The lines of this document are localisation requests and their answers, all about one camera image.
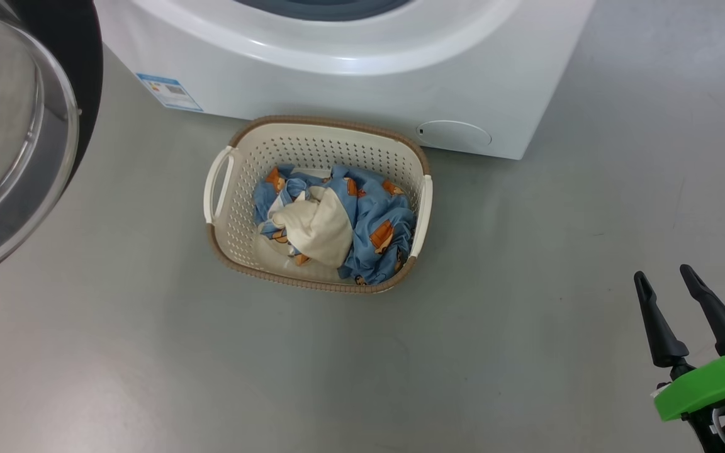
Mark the round white drain filter cover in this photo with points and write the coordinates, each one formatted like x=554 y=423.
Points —
x=454 y=134

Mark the cream perforated laundry basket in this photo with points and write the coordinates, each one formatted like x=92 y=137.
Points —
x=243 y=207

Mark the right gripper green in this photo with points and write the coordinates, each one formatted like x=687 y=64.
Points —
x=708 y=387

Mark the blue energy label sticker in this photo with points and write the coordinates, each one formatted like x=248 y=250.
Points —
x=169 y=92

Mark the black round glass washer door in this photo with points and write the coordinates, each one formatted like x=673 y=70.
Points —
x=82 y=75

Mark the blue and cream cartoon garment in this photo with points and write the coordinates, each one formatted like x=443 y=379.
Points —
x=315 y=226

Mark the blue cartoon print garment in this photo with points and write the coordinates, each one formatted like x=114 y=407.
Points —
x=378 y=214

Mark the white front-load washing machine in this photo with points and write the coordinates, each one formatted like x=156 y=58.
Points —
x=337 y=82

